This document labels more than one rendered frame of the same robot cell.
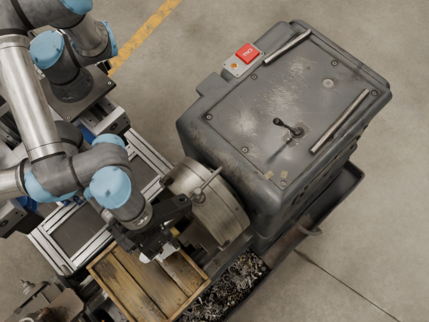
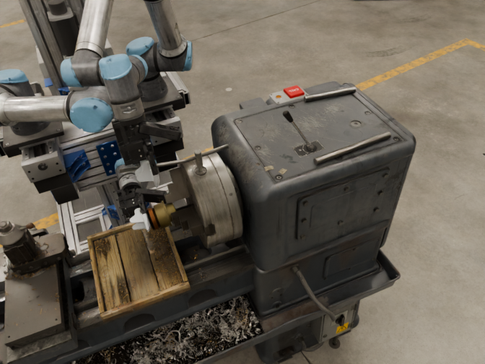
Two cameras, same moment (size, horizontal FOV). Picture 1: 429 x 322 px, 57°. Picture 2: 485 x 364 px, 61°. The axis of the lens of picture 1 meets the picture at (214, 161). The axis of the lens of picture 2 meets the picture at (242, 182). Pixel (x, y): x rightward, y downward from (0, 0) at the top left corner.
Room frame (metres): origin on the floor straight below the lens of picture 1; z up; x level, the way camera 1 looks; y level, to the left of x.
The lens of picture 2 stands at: (-0.55, -0.33, 2.11)
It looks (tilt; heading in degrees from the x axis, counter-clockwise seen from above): 44 degrees down; 16
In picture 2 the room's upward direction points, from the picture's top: 4 degrees counter-clockwise
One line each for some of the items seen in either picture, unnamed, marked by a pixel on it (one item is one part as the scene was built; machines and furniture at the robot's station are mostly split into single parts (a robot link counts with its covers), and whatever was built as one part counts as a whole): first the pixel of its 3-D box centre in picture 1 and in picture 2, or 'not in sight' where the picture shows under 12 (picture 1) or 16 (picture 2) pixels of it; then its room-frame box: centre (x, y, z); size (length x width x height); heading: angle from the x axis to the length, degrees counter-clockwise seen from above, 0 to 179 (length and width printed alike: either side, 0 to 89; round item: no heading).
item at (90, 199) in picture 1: (101, 199); (126, 173); (0.45, 0.41, 1.07); 0.11 x 0.08 x 0.09; 35
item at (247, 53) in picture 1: (247, 53); (294, 92); (0.81, -0.17, 1.26); 0.06 x 0.06 x 0.02; 35
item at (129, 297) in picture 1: (148, 274); (136, 261); (0.20, 0.30, 0.89); 0.36 x 0.30 x 0.04; 35
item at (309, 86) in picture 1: (278, 128); (306, 167); (0.61, -0.25, 1.06); 0.59 x 0.48 x 0.39; 125
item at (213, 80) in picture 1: (212, 88); (253, 107); (0.71, -0.03, 1.24); 0.09 x 0.08 x 0.03; 125
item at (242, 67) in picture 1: (243, 63); (288, 100); (0.79, -0.15, 1.23); 0.13 x 0.08 x 0.05; 125
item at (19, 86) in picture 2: not in sight; (12, 89); (0.56, 0.86, 1.33); 0.13 x 0.12 x 0.14; 1
